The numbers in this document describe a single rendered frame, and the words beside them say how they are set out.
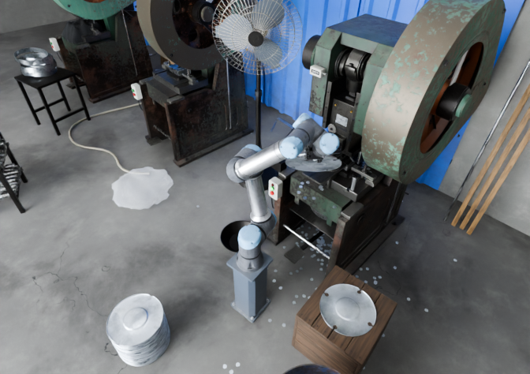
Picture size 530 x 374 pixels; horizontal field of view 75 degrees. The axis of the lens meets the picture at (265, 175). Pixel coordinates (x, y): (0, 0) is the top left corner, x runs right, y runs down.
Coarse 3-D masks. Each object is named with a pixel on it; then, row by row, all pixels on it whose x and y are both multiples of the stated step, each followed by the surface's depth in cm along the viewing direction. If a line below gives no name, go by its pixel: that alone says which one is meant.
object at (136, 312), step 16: (128, 304) 192; (144, 304) 193; (160, 304) 193; (112, 320) 185; (128, 320) 185; (144, 320) 185; (160, 320) 186; (112, 336) 179; (128, 336) 179; (144, 336) 179
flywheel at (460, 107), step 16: (480, 48) 156; (448, 80) 149; (464, 80) 171; (448, 96) 145; (464, 96) 145; (432, 112) 153; (448, 112) 147; (464, 112) 149; (432, 128) 177; (432, 144) 176
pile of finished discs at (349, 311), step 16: (336, 288) 190; (352, 288) 190; (320, 304) 183; (336, 304) 183; (352, 304) 183; (368, 304) 183; (336, 320) 176; (352, 320) 176; (368, 320) 176; (352, 336) 170
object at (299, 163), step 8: (288, 160) 177; (296, 160) 176; (312, 160) 177; (328, 160) 173; (336, 160) 173; (296, 168) 190; (304, 168) 189; (312, 168) 188; (320, 168) 187; (328, 168) 186; (336, 168) 185
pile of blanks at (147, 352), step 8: (160, 328) 184; (168, 328) 200; (152, 336) 181; (160, 336) 187; (168, 336) 198; (144, 344) 178; (152, 344) 184; (160, 344) 190; (168, 344) 200; (120, 352) 182; (128, 352) 179; (136, 352) 180; (144, 352) 183; (152, 352) 187; (160, 352) 193; (128, 360) 187; (136, 360) 186; (144, 360) 188; (152, 360) 191
